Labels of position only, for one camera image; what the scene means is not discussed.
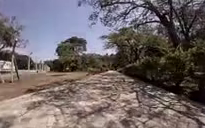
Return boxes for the row of fence posts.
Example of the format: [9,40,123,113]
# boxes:
[0,39,46,84]

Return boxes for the bare dirt ground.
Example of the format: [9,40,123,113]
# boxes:
[0,71,91,104]

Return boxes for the green bushes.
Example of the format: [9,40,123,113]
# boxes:
[103,28,205,104]

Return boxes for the red brick path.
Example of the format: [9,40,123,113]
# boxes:
[0,70,205,128]

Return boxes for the round green tree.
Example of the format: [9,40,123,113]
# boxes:
[54,35,89,73]

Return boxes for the large spreading tree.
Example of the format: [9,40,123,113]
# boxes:
[78,0,205,51]

